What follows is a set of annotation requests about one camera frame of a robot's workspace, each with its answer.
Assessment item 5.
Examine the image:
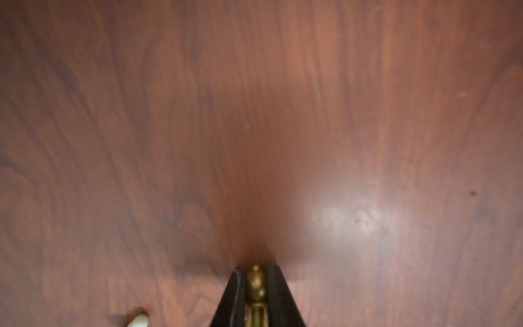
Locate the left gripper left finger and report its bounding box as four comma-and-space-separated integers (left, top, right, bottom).
210, 267, 246, 327

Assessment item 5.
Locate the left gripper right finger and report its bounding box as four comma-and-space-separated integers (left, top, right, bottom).
267, 263, 306, 327

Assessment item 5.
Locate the gold pawn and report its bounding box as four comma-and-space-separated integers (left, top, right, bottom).
245, 264, 268, 327

